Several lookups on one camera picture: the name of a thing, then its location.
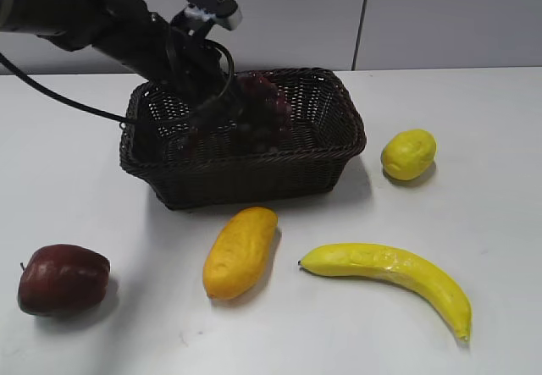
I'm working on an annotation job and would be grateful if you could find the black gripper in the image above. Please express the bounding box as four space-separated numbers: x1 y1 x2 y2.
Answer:
139 13 237 113

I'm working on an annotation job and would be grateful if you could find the dark purple grape bunch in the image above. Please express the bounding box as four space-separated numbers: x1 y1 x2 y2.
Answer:
189 72 291 154

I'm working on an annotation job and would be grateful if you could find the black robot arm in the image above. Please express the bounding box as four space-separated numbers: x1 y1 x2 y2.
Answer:
1 0 242 116

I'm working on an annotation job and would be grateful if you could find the black wicker basket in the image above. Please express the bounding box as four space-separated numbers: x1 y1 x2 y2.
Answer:
119 68 367 210

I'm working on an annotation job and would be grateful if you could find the orange mango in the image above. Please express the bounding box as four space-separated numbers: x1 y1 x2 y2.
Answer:
202 207 278 301

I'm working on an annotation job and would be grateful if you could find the yellow lemon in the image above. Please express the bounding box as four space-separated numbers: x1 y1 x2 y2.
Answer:
380 129 437 181

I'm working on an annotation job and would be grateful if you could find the yellow banana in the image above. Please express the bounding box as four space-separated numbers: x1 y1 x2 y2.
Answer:
298 243 472 344

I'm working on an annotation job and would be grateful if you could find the red apple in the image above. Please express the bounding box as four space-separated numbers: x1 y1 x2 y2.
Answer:
17 244 111 317

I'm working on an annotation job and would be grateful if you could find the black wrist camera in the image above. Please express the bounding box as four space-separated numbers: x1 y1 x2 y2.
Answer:
170 0 242 37

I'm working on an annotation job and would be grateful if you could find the black cable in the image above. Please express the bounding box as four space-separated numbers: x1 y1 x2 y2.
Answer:
0 52 139 125

